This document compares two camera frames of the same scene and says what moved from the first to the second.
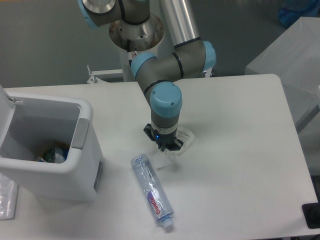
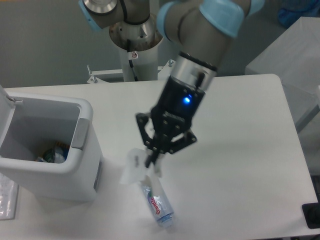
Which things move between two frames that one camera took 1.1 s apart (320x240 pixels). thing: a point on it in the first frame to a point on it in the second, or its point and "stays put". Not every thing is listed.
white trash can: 49,146 stays put
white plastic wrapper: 167,158 to 136,169
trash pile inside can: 57,154 stays put
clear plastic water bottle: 152,190 stays put
